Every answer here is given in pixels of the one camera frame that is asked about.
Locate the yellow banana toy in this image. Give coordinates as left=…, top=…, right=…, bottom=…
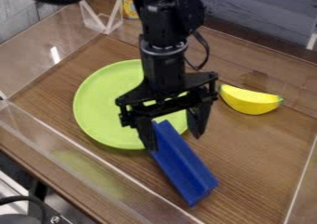
left=220, top=84, right=284, bottom=115

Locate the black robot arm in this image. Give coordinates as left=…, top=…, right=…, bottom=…
left=115, top=0, right=218, bottom=151

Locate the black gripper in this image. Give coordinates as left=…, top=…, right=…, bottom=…
left=115, top=46, right=218, bottom=152

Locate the clear acrylic front wall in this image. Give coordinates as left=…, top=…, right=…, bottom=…
left=0, top=97, right=204, bottom=224

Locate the black cable lower left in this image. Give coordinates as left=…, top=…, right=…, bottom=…
left=0, top=195, right=46, bottom=224

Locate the clear acrylic triangle bracket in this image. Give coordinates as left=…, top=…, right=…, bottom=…
left=79, top=0, right=123, bottom=35

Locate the black metal table frame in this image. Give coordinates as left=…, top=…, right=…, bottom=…
left=26, top=180, right=75, bottom=224

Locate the green round plate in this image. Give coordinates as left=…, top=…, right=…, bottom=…
left=72, top=58, right=191, bottom=151

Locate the yellow labelled tin can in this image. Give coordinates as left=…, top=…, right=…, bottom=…
left=122, top=0, right=139, bottom=19

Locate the blue T-shaped block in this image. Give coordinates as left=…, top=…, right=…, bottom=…
left=151, top=120, right=218, bottom=207

